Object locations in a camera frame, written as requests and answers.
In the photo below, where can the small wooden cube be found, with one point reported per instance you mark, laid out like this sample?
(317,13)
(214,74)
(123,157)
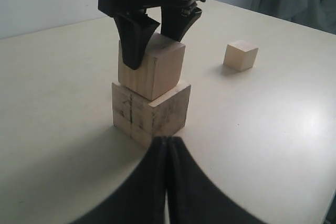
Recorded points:
(240,55)

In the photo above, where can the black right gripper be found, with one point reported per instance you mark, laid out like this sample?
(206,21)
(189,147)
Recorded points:
(136,28)

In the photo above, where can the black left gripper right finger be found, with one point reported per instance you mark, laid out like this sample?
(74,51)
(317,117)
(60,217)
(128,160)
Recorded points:
(192,196)

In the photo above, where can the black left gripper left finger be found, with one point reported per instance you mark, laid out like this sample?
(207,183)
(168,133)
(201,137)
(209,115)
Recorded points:
(141,197)

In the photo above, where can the medium wooden cube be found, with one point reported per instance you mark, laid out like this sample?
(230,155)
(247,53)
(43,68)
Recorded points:
(159,71)

